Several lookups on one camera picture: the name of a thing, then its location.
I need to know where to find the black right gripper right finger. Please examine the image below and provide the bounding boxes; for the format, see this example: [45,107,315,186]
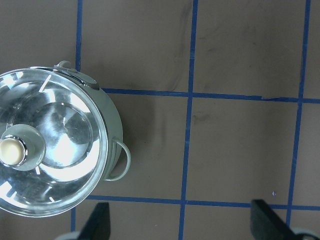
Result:
[250,199,300,240]

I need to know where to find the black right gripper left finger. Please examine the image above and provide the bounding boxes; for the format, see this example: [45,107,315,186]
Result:
[79,202,110,240]

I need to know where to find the glass pot lid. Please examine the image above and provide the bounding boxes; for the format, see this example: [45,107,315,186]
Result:
[0,68,108,218]

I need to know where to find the pale green electric pot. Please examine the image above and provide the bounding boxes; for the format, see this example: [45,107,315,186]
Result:
[53,60,132,182]

